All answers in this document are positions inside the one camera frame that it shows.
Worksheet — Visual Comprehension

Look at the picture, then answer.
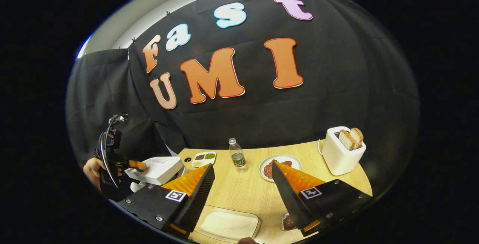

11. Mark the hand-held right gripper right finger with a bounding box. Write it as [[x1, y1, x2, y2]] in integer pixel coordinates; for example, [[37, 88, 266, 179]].
[[271, 161, 374, 237]]

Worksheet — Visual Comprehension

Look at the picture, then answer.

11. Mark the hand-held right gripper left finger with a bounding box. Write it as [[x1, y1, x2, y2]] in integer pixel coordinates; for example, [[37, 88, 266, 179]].
[[118, 163, 216, 240]]

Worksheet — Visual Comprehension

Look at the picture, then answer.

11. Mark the white round plate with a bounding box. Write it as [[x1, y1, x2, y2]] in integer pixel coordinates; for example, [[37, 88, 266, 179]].
[[259, 154, 302, 183]]

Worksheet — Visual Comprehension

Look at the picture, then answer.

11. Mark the toast bread slice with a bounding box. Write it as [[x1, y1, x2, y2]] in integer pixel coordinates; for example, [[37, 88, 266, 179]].
[[350, 128, 364, 148], [338, 129, 356, 151]]

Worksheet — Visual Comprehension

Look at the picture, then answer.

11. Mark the white rice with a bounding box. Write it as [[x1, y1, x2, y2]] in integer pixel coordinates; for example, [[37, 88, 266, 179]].
[[202, 211, 257, 240]]

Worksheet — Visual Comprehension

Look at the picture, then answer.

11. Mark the white rice cooker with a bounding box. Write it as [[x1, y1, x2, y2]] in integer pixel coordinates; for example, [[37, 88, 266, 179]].
[[125, 156, 184, 193]]

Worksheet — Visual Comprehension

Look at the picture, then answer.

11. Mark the clear plastic water bottle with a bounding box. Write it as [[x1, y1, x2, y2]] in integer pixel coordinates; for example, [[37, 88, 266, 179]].
[[229, 138, 248, 173]]

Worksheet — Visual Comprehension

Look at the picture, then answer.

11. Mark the white toaster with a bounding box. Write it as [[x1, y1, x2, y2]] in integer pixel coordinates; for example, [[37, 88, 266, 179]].
[[321, 126, 367, 176]]

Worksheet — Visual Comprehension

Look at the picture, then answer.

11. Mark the clear glass tray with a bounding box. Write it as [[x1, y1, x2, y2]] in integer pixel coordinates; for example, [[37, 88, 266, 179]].
[[195, 205, 261, 244]]

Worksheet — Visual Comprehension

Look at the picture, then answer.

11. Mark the white divided grain dish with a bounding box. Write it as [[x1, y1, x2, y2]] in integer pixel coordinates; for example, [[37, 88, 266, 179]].
[[191, 152, 217, 168]]

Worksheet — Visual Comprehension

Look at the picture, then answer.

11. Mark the metal wire chopstick holder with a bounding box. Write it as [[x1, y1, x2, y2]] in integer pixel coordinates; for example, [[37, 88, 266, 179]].
[[281, 213, 300, 232]]

